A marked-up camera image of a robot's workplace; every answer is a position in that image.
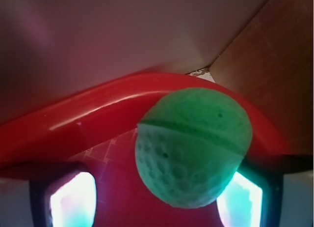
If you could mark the brown cardboard panel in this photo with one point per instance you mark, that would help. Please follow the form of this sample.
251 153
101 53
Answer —
271 65

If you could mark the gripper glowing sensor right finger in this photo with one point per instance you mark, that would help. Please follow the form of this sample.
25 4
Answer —
270 191

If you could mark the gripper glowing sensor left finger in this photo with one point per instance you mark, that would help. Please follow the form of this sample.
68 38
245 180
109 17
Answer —
58 194

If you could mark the green dimpled foam ball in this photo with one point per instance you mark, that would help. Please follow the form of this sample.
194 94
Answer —
190 144

